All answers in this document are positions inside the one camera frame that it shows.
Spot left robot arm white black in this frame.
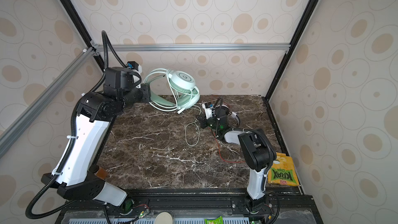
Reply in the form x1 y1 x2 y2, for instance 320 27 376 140
25 31 150 219

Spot amber bottle black cap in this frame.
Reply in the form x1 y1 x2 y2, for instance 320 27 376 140
94 167 108 180

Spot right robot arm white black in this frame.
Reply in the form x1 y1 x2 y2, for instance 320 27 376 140
197 97 277 213

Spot red headphone cable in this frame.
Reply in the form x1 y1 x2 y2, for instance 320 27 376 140
211 124 248 164

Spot black mounting base rail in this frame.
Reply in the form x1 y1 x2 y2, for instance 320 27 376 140
56 186 323 224

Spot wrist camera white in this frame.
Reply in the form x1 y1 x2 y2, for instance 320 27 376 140
127 61 143 74
201 102 214 119

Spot mint green headphones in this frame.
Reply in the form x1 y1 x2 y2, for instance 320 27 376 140
143 68 200 114

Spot cream lid jar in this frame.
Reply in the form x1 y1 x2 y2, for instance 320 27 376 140
154 212 174 224

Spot black frame post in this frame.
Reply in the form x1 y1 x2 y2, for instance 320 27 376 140
264 0 319 102
45 0 125 102

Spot silver aluminium back rail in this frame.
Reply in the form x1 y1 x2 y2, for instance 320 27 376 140
91 40 291 57

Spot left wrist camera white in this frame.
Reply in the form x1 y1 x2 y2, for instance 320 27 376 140
127 61 143 74

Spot black frame post right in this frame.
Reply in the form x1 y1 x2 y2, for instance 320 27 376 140
264 0 319 102

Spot yellow chips bag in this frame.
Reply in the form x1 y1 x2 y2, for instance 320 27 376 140
267 152 300 187

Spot silver aluminium left rail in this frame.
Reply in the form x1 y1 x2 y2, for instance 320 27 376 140
1 47 94 157

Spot green snack packet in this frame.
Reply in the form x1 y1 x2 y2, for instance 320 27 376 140
204 216 223 224

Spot white black headphones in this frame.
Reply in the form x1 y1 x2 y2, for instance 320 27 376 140
215 103 240 127

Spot silver aluminium rail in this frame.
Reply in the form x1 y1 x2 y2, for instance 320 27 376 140
1 47 94 157
91 40 291 57

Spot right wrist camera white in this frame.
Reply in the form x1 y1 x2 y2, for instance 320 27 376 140
201 102 214 119

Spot mint green headphone cable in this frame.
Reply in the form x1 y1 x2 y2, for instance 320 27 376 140
142 68 203 147

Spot black frame post left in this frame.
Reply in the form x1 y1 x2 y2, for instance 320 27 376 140
45 0 125 102

